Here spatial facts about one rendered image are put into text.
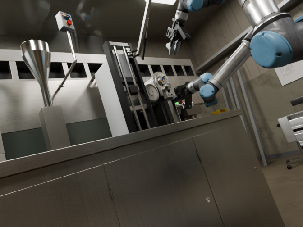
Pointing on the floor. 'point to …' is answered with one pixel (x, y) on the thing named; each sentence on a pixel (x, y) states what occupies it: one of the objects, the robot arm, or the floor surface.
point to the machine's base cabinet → (149, 185)
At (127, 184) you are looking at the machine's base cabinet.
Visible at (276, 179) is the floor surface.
